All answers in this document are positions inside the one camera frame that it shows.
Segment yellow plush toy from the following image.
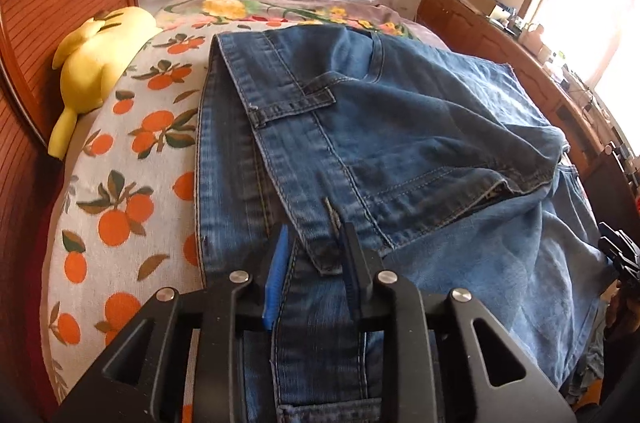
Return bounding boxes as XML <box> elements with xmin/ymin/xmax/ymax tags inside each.
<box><xmin>48</xmin><ymin>6</ymin><xmax>163</xmax><ymax>161</ymax></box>

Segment wooden frame window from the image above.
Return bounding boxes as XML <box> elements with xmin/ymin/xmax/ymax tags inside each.
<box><xmin>520</xmin><ymin>0</ymin><xmax>640</xmax><ymax>144</ymax></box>

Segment person's right hand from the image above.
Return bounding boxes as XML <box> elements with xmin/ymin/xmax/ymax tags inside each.
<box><xmin>604</xmin><ymin>285</ymin><xmax>630</xmax><ymax>330</ymax></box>

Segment wooden headboard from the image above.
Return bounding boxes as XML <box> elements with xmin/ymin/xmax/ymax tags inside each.
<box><xmin>0</xmin><ymin>0</ymin><xmax>141</xmax><ymax>404</ymax></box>

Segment orange fruit print bed sheet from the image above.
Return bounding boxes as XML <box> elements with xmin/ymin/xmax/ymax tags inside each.
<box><xmin>40</xmin><ymin>28</ymin><xmax>221</xmax><ymax>404</ymax></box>

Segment floral blanket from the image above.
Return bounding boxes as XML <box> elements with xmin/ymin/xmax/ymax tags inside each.
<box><xmin>155</xmin><ymin>0</ymin><xmax>451</xmax><ymax>51</ymax></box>

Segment flat cardboard box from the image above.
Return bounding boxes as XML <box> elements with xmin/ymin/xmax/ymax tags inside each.
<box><xmin>462</xmin><ymin>0</ymin><xmax>501</xmax><ymax>16</ymax></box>

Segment blue denim pants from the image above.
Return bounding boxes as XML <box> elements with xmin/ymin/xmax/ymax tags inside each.
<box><xmin>192</xmin><ymin>23</ymin><xmax>618</xmax><ymax>423</ymax></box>

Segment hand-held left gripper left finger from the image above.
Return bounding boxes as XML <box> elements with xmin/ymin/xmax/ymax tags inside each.
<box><xmin>52</xmin><ymin>223</ymin><xmax>292</xmax><ymax>423</ymax></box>

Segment long wooden cabinet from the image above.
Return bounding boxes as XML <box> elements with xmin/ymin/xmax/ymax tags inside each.
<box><xmin>416</xmin><ymin>0</ymin><xmax>640</xmax><ymax>204</ymax></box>

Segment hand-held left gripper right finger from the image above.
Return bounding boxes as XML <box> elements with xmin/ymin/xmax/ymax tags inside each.
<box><xmin>339</xmin><ymin>222</ymin><xmax>576</xmax><ymax>423</ymax></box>

